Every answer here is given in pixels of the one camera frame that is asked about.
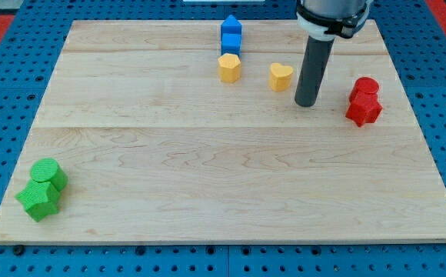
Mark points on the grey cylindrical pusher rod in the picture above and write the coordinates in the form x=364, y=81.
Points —
x=313, y=67

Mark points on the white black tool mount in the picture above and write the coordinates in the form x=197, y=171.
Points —
x=325, y=21

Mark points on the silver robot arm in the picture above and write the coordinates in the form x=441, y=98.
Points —
x=324, y=21

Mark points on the yellow hexagon block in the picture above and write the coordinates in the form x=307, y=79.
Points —
x=229, y=68

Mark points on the yellow heart block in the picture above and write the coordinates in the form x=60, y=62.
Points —
x=280, y=76

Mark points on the red cylinder block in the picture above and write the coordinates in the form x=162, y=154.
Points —
x=364, y=85

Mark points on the red star block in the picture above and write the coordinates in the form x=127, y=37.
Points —
x=364, y=108

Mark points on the blue cube block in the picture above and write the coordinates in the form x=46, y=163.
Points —
x=231, y=44

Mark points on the blue pentagon block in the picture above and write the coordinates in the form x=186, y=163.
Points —
x=231, y=26

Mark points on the wooden board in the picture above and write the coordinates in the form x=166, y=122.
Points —
x=159, y=151

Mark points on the green cylinder block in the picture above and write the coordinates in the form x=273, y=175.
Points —
x=49, y=170

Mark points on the green star block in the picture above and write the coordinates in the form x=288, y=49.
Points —
x=39, y=199

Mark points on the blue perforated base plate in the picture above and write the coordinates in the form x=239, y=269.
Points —
x=30, y=49

